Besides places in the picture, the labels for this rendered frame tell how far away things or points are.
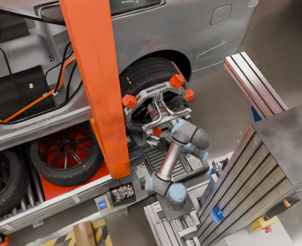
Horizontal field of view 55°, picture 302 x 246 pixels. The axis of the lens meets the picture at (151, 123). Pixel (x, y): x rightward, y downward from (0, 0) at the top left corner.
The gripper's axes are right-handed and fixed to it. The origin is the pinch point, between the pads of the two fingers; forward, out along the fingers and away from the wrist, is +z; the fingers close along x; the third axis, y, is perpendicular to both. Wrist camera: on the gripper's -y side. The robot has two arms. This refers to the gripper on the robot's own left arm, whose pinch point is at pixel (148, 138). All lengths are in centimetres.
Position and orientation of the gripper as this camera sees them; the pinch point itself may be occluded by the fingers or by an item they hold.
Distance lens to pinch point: 236.6
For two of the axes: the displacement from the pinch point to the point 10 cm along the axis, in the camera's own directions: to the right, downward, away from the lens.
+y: -0.1, 5.1, 8.6
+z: -9.4, -3.0, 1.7
